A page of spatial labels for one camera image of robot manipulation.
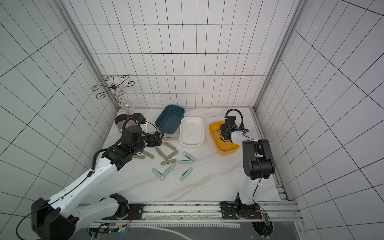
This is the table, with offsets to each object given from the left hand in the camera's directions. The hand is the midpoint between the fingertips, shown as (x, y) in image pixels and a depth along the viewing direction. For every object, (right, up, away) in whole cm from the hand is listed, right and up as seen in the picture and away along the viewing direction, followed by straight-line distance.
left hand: (155, 136), depth 79 cm
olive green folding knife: (+6, -9, +19) cm, 22 cm away
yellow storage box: (+39, -8, +14) cm, 42 cm away
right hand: (+42, +6, +22) cm, 48 cm away
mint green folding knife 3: (+6, -20, +9) cm, 23 cm away
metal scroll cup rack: (-23, +26, +5) cm, 35 cm away
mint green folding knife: (+18, -14, +14) cm, 27 cm away
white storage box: (+19, +1, +25) cm, 32 cm away
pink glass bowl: (-30, +6, +21) cm, 37 cm away
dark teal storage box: (+1, +9, +37) cm, 39 cm away
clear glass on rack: (-21, +17, +14) cm, 30 cm away
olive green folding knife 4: (+6, -17, +12) cm, 21 cm away
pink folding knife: (+5, -4, +21) cm, 22 cm away
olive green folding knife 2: (-2, -12, +16) cm, 20 cm away
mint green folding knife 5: (+37, +1, +19) cm, 42 cm away
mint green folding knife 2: (+13, -17, +11) cm, 24 cm away
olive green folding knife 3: (+8, -13, +16) cm, 22 cm away
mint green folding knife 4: (+16, -23, +7) cm, 29 cm away
